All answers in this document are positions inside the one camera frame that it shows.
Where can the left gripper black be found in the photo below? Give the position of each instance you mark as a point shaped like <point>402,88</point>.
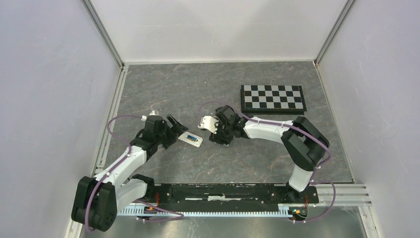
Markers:
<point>172,139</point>

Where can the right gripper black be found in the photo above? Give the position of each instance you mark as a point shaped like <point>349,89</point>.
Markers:
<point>218,138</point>

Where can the blue battery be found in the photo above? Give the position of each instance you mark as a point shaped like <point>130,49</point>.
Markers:
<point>192,138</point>

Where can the white remote control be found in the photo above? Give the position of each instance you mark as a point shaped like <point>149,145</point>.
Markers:
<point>183,137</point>

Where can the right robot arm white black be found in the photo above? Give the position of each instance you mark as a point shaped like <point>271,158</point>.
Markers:
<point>305,144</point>

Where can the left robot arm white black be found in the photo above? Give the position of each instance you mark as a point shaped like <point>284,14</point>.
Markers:
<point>98,199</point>

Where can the black white chessboard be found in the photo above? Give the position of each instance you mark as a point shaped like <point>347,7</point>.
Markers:
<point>272,100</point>

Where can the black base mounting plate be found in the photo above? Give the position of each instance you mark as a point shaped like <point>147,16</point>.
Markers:
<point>227,197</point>

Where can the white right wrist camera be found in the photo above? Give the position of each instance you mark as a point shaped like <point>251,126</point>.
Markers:
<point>208,123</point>

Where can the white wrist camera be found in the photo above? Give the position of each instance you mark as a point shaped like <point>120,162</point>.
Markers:
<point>152,113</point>
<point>208,123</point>

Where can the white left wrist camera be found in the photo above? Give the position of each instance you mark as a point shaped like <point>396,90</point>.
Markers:
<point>152,113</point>

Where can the white slotted cable duct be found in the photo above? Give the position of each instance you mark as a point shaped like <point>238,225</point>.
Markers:
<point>141,210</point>

